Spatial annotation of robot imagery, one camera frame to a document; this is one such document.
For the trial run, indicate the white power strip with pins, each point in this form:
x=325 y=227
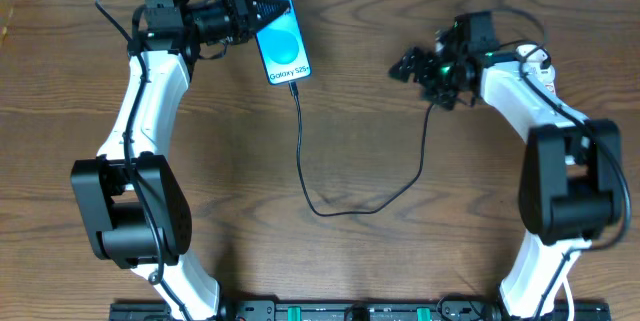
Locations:
x=547 y=78

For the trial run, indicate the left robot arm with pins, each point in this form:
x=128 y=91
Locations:
x=133 y=209

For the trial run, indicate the blue Galaxy smartphone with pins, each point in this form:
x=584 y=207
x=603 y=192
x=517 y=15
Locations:
x=282 y=49

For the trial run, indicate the white charger adapter plug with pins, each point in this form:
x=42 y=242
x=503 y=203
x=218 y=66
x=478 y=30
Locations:
x=538 y=61

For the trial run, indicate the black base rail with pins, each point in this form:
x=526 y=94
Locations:
x=449 y=309

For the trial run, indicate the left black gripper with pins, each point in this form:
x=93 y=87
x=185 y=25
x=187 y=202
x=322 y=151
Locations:
x=238 y=6

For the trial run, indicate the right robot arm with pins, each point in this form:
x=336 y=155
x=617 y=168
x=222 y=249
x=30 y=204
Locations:
x=573 y=196

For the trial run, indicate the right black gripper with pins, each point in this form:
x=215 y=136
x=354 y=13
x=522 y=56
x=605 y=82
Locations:
x=430 y=68

